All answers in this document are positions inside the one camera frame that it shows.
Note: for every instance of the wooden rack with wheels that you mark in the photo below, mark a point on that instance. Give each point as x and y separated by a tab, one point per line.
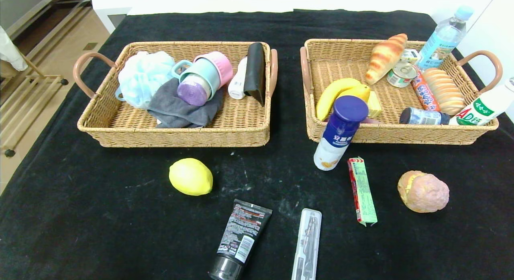
48	77

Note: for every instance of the purple garbage bag roll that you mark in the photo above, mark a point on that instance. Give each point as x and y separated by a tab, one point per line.
192	93

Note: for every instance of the small blue black-capped jar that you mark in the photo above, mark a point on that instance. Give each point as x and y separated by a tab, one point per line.
421	116

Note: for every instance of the small white green box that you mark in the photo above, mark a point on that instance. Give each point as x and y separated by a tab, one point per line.
411	56

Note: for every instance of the red sausage pack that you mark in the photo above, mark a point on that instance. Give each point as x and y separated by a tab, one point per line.
425	91

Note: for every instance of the purple eggplant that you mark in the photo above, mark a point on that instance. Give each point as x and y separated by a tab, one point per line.
371	121

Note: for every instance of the red green candy pack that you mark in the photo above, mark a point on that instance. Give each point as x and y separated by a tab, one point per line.
361	191

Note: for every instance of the yellow pear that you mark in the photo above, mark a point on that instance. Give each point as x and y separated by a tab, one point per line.
359	91

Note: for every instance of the small tin can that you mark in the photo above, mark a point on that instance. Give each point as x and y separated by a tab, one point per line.
401	75

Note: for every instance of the white tube bottle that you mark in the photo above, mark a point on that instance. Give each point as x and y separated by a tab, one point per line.
237	85

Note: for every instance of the yellow lemon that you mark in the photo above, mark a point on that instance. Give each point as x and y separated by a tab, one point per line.
190	177

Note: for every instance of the white cloth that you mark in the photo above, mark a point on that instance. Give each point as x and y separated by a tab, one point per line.
10	53

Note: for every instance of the toy burger bun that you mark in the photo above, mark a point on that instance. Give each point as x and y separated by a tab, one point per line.
423	191

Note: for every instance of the white green milk bottle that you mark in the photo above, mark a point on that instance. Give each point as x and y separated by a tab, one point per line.
482	107

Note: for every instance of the light blue bath sponge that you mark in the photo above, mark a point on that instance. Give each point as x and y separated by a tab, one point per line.
140	77

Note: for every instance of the striped croissant bread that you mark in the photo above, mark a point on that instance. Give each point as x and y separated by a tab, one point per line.
385	57

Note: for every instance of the black leather wallet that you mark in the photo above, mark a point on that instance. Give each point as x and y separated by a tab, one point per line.
255	71

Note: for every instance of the yellow banana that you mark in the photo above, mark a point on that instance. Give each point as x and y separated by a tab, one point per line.
333	93

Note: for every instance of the black table cloth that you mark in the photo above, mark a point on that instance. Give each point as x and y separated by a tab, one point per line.
120	231

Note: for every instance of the grey towel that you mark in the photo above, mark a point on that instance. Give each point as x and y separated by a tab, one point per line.
172	109

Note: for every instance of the ridged long bread loaf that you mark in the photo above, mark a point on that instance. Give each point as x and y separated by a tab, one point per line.
443	89

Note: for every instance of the white bottle with blue cap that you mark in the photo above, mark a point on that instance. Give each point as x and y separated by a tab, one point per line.
341	131

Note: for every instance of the clear water bottle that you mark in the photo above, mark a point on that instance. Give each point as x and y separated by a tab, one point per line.
443	39

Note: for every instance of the pale yellow butter block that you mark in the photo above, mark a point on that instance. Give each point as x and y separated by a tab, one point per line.
374	105

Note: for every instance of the black cosmetic tube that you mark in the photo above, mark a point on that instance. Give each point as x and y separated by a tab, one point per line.
241	231

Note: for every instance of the pink cup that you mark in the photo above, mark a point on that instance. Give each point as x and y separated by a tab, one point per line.
223	65

